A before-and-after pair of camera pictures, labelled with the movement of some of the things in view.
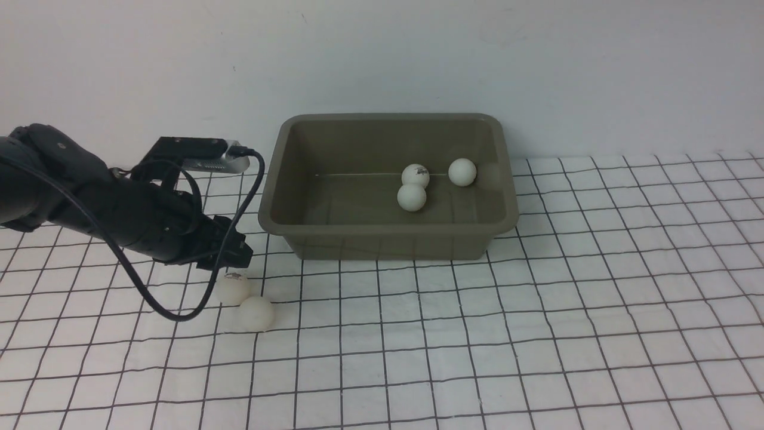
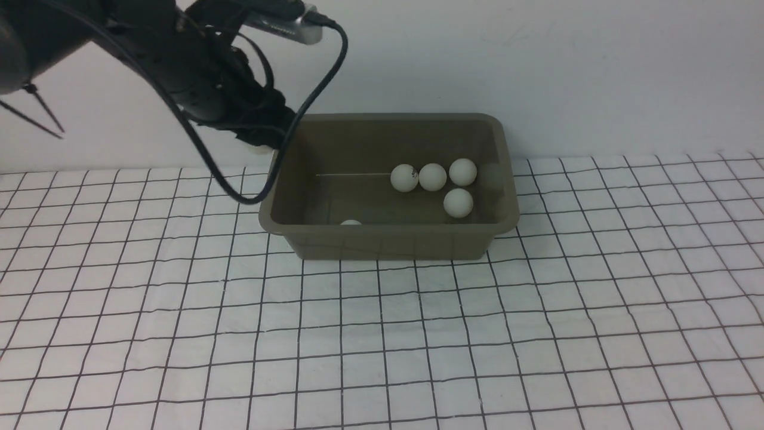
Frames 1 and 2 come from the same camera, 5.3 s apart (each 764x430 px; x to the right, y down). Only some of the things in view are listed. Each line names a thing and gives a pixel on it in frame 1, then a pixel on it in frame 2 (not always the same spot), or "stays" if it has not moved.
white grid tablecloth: [629, 296] stays
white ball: [462, 172] stays
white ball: [411, 197] → [432, 177]
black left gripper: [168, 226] → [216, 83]
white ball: [256, 314] → [262, 149]
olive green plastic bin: [330, 185] stays
